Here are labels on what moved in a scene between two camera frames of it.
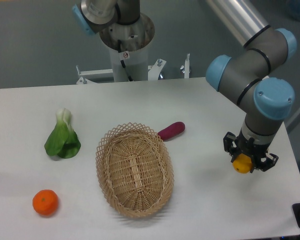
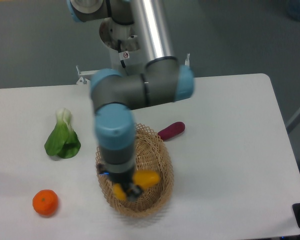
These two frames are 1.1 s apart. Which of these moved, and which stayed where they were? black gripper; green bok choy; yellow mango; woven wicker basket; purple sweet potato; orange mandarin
Moved: yellow mango; black gripper
Stayed: purple sweet potato; green bok choy; orange mandarin; woven wicker basket
